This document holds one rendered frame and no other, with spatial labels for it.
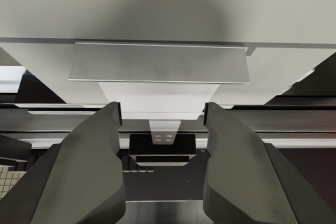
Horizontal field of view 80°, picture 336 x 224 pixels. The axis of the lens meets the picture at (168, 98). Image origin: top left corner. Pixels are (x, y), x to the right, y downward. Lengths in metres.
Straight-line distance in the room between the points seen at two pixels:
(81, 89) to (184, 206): 0.13
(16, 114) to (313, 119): 0.63
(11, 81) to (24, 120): 0.25
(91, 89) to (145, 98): 0.04
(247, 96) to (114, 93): 0.11
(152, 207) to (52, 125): 0.34
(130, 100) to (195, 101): 0.06
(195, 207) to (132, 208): 0.05
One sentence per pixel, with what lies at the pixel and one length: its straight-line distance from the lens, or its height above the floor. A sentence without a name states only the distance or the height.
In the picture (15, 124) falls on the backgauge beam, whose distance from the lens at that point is 0.52.
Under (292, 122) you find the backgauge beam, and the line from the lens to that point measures 0.52.
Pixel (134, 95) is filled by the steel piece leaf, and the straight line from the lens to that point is 0.16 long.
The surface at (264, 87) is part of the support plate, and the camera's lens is 0.17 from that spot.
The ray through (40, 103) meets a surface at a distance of 0.22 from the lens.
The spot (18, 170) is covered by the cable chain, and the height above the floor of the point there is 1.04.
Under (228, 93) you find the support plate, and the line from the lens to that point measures 0.17.
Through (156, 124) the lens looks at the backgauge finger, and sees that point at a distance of 0.23.
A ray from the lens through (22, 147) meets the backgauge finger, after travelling 0.53.
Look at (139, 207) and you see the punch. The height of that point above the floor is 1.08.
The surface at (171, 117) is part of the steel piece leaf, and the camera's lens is 0.22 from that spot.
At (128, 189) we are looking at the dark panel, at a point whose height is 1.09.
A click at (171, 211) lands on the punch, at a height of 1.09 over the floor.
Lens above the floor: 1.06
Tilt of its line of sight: 22 degrees down
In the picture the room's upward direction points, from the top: 179 degrees clockwise
